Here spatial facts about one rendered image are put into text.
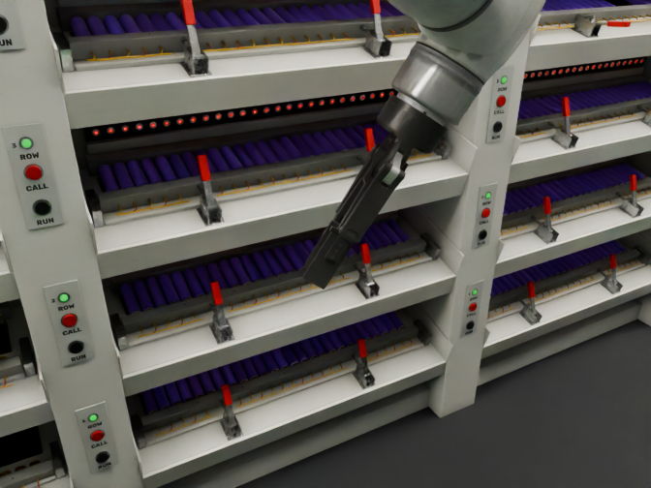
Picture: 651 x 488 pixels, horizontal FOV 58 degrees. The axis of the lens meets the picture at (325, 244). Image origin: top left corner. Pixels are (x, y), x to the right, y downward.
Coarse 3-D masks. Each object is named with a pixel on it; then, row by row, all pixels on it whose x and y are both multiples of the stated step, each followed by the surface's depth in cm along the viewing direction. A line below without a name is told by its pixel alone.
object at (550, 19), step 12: (540, 12) 100; (552, 12) 101; (564, 12) 102; (576, 12) 103; (588, 12) 104; (600, 12) 105; (612, 12) 107; (624, 12) 108; (636, 12) 110; (648, 12) 111; (540, 24) 99; (552, 24) 101
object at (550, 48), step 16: (544, 32) 100; (560, 32) 101; (576, 32) 102; (608, 32) 104; (624, 32) 105; (640, 32) 106; (528, 48) 94; (544, 48) 96; (560, 48) 98; (576, 48) 100; (592, 48) 102; (608, 48) 104; (624, 48) 106; (640, 48) 108; (528, 64) 96; (544, 64) 98; (560, 64) 100; (576, 64) 102
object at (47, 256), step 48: (48, 48) 62; (0, 96) 61; (48, 96) 64; (0, 144) 63; (48, 144) 66; (0, 192) 65; (48, 240) 70; (96, 288) 75; (48, 336) 75; (96, 336) 78; (48, 384) 77; (96, 384) 81; (96, 480) 88
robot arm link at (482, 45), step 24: (504, 0) 56; (528, 0) 58; (456, 24) 56; (480, 24) 57; (504, 24) 58; (528, 24) 61; (432, 48) 62; (456, 48) 60; (480, 48) 59; (504, 48) 61; (480, 72) 62
